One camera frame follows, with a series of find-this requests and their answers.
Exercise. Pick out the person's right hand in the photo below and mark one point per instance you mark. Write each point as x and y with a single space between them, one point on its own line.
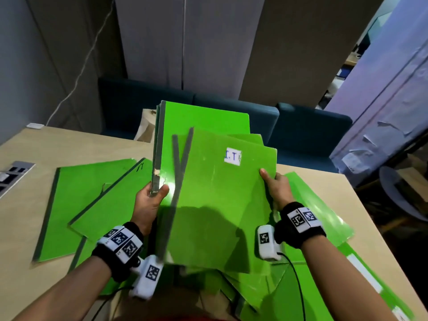
281 193

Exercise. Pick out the person's left hand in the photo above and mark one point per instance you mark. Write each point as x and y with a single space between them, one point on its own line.
145 210

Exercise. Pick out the green folder small white label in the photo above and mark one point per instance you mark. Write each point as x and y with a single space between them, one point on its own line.
217 197

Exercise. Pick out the pile of green folders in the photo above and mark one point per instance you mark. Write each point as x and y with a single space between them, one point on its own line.
67 203

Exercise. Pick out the person's left forearm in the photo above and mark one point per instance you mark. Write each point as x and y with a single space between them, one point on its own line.
60 297

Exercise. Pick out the person's right forearm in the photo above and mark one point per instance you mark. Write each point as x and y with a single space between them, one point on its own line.
341 284

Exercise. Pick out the table power socket strip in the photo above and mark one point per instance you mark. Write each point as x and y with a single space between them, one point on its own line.
28 166

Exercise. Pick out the black right wristband with markers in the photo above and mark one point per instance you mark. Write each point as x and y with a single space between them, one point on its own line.
297 220

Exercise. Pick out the black wristband with markers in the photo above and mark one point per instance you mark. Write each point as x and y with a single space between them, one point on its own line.
117 244
297 220

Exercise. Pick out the black left wristband with markers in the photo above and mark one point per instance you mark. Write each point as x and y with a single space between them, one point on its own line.
117 244

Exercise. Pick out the dark teal armchair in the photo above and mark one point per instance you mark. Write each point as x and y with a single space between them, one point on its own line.
307 137

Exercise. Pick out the beige tote bag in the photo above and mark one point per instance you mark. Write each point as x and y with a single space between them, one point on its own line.
145 127

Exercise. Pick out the grey chair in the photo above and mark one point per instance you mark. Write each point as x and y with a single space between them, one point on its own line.
388 183

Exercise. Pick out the dark teal sofa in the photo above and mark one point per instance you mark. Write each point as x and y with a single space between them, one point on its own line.
133 103

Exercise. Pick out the small white adapter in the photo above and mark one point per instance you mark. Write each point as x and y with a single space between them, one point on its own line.
35 125

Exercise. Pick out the lavender board with taped papers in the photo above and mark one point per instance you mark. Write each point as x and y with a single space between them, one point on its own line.
384 96

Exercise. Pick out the white plug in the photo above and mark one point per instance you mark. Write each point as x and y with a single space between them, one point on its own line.
2 177

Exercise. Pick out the taupe partition panel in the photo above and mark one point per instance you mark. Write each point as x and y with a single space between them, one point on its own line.
311 46

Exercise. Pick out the grey partition panel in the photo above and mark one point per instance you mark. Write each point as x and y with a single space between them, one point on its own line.
150 36

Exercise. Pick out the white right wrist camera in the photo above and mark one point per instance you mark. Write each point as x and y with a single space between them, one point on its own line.
267 244

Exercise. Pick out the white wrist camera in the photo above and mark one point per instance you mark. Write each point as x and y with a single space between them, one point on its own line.
147 277
267 244

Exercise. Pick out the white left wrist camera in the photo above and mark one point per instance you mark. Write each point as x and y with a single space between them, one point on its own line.
147 277

